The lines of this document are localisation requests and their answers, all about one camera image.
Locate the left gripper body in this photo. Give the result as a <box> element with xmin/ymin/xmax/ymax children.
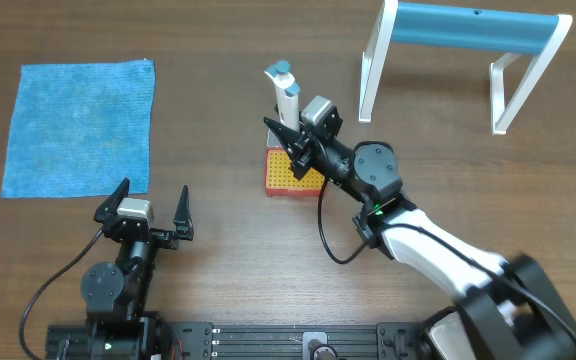
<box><xmin>100</xmin><ymin>217</ymin><xmax>181</xmax><ymax>252</ymax></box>

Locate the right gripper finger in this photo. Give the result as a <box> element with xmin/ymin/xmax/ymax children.
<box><xmin>262</xmin><ymin>116</ymin><xmax>315</xmax><ymax>158</ymax></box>

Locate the white pipette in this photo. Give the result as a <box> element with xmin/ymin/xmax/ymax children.
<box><xmin>262</xmin><ymin>59</ymin><xmax>303</xmax><ymax>135</ymax></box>

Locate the red and yellow tip box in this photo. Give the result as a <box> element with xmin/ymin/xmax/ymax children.
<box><xmin>264</xmin><ymin>127</ymin><xmax>328</xmax><ymax>198</ymax></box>

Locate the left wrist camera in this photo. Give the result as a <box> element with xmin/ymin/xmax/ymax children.
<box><xmin>116</xmin><ymin>197</ymin><xmax>156</xmax><ymax>225</ymax></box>

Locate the blue cloth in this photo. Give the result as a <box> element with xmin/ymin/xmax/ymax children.
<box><xmin>0</xmin><ymin>59</ymin><xmax>157</xmax><ymax>200</ymax></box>

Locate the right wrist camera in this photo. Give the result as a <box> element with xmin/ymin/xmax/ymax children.
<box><xmin>299</xmin><ymin>94</ymin><xmax>343</xmax><ymax>142</ymax></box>

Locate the black cable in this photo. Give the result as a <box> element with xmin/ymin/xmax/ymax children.
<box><xmin>315</xmin><ymin>177</ymin><xmax>384</xmax><ymax>266</ymax></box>
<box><xmin>17</xmin><ymin>227</ymin><xmax>107</xmax><ymax>360</ymax></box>

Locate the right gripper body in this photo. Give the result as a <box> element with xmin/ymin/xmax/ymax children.
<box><xmin>290</xmin><ymin>131</ymin><xmax>343</xmax><ymax>182</ymax></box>

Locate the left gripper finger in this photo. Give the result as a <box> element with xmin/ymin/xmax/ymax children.
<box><xmin>172</xmin><ymin>184</ymin><xmax>196</xmax><ymax>242</ymax></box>
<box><xmin>92</xmin><ymin>177</ymin><xmax>132</xmax><ymax>225</ymax></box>

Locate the white and blue stand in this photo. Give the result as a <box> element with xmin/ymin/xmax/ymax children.
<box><xmin>357</xmin><ymin>0</ymin><xmax>574</xmax><ymax>137</ymax></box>

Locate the mounting rail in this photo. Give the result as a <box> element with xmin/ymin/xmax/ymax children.
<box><xmin>45</xmin><ymin>322</ymin><xmax>449</xmax><ymax>360</ymax></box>

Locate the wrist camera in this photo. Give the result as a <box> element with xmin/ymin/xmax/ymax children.
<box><xmin>299</xmin><ymin>94</ymin><xmax>343</xmax><ymax>142</ymax></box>
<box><xmin>116</xmin><ymin>197</ymin><xmax>156</xmax><ymax>225</ymax></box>

